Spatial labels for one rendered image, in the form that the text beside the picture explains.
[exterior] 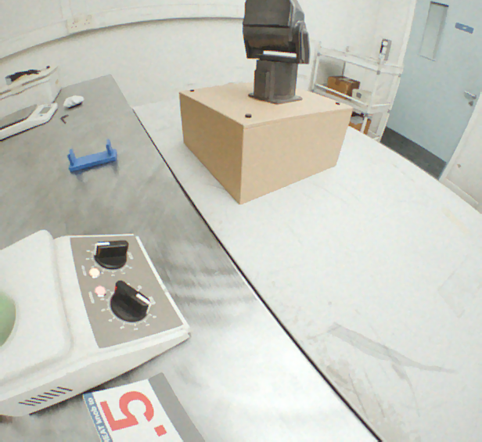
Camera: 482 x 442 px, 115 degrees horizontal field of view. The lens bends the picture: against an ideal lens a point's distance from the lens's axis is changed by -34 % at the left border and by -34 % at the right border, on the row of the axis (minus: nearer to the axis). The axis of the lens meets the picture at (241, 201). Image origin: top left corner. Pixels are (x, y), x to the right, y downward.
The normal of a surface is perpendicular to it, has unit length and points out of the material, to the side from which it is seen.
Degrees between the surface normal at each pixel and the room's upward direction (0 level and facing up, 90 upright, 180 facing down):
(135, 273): 30
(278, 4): 91
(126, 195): 0
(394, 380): 0
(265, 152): 90
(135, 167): 0
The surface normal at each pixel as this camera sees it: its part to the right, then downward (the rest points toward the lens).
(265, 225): 0.04, -0.74
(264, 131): 0.54, 0.58
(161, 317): 0.43, -0.83
